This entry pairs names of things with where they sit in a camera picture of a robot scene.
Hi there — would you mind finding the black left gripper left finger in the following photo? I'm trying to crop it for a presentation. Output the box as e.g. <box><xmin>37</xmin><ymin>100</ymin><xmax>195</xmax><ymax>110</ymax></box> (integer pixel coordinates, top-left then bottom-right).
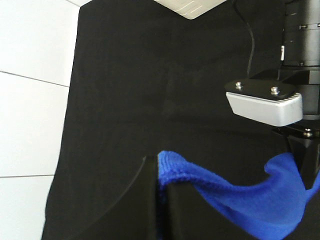
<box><xmin>82</xmin><ymin>156</ymin><xmax>158</xmax><ymax>240</ymax></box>

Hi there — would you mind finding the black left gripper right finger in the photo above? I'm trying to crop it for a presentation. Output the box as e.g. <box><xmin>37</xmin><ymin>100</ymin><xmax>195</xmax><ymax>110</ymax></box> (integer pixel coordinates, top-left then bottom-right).
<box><xmin>165</xmin><ymin>183</ymin><xmax>253</xmax><ymax>240</ymax></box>

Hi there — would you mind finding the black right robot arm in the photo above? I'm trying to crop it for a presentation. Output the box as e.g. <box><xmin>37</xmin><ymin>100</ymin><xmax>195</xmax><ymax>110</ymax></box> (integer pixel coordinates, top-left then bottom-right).
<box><xmin>254</xmin><ymin>0</ymin><xmax>320</xmax><ymax>190</ymax></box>

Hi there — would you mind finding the blue microfibre towel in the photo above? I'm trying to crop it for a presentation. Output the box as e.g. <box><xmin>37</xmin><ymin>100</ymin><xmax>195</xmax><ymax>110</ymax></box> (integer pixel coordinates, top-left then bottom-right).
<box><xmin>157</xmin><ymin>150</ymin><xmax>320</xmax><ymax>240</ymax></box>

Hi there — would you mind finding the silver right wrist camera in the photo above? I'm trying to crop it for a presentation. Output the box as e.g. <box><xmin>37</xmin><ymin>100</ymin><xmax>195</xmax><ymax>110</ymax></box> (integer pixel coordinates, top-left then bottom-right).
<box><xmin>224</xmin><ymin>78</ymin><xmax>304</xmax><ymax>127</ymax></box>

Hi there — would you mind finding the white plastic storage box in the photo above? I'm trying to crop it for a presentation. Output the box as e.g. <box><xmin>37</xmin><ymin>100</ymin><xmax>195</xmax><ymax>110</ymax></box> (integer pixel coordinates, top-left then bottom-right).
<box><xmin>155</xmin><ymin>0</ymin><xmax>226</xmax><ymax>20</ymax></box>

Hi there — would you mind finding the black camera cable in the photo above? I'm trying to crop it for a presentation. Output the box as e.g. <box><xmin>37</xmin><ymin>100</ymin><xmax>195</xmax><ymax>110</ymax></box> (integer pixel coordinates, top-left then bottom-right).
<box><xmin>232</xmin><ymin>0</ymin><xmax>256</xmax><ymax>78</ymax></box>

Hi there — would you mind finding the black table cloth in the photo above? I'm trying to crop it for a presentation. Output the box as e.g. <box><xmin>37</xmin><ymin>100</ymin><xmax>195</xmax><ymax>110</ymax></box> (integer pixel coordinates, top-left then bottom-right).
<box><xmin>39</xmin><ymin>0</ymin><xmax>320</xmax><ymax>240</ymax></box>

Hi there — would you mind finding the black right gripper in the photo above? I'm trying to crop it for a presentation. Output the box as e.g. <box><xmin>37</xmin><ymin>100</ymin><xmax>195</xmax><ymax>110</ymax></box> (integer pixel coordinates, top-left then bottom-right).
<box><xmin>252</xmin><ymin>66</ymin><xmax>320</xmax><ymax>190</ymax></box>

